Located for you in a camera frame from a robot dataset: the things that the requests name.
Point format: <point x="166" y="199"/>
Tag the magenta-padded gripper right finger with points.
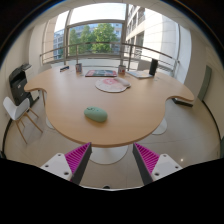
<point x="165" y="165"/>

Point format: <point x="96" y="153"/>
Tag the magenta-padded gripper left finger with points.
<point x="56" y="165"/>

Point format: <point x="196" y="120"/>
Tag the mint green computer mouse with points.
<point x="95" y="114"/>

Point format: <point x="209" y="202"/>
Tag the round white pink mouse pad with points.
<point x="111" y="85"/>

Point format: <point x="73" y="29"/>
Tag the white round table base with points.
<point x="108" y="155"/>

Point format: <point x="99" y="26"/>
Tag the white chair with wooden legs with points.
<point x="15" y="110"/>

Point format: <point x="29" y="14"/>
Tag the black office printer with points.
<point x="19" y="85"/>

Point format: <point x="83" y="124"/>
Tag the green door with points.
<point x="205" y="83"/>

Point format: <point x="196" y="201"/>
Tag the light blue illustrated booklet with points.
<point x="139" y="74"/>

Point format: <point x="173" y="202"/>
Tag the small black blue stapler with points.
<point x="64" y="68"/>

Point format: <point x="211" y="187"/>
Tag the black cylindrical speaker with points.
<point x="153" y="66"/>

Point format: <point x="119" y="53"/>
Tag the printed drink can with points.
<point x="78" y="68"/>

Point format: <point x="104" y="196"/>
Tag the red and dark magazine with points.
<point x="100" y="73"/>

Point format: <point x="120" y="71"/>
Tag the red white mug with plant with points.
<point x="122" y="69"/>

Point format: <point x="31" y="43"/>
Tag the metal balcony railing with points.
<point x="100" y="43"/>

